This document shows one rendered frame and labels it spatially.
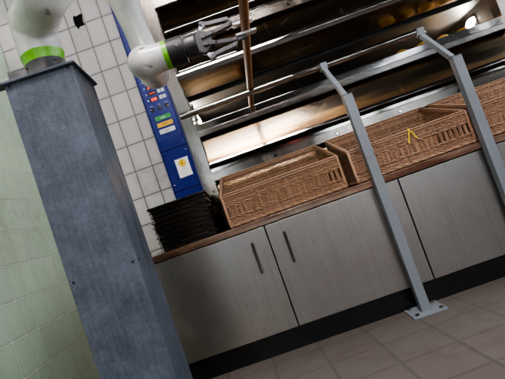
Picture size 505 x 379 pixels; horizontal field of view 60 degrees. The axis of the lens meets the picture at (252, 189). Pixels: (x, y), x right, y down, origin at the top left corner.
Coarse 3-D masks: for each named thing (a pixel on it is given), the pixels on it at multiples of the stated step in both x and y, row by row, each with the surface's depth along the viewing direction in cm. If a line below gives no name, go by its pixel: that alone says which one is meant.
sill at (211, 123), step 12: (480, 24) 243; (492, 24) 243; (456, 36) 243; (420, 48) 244; (384, 60) 244; (396, 60) 244; (348, 72) 244; (360, 72) 244; (312, 84) 245; (324, 84) 245; (288, 96) 245; (252, 108) 245; (216, 120) 246; (228, 120) 246
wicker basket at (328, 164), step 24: (264, 168) 240; (288, 168) 238; (312, 168) 194; (336, 168) 194; (240, 192) 193; (264, 192) 194; (288, 192) 194; (312, 192) 193; (240, 216) 193; (264, 216) 193
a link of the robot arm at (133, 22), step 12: (108, 0) 156; (120, 0) 153; (132, 0) 154; (120, 12) 154; (132, 12) 154; (120, 24) 156; (132, 24) 153; (144, 24) 156; (132, 36) 154; (144, 36) 154; (132, 48) 155; (168, 72) 157; (144, 84) 157; (156, 84) 154
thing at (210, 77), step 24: (408, 0) 232; (432, 0) 240; (456, 0) 248; (336, 24) 231; (360, 24) 239; (384, 24) 247; (264, 48) 232; (288, 48) 238; (312, 48) 246; (192, 72) 233; (216, 72) 237; (240, 72) 245
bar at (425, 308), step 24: (312, 72) 208; (456, 72) 184; (240, 96) 208; (360, 120) 183; (480, 120) 182; (360, 144) 184; (504, 168) 180; (384, 192) 182; (504, 192) 180; (408, 264) 180; (408, 312) 184; (432, 312) 174
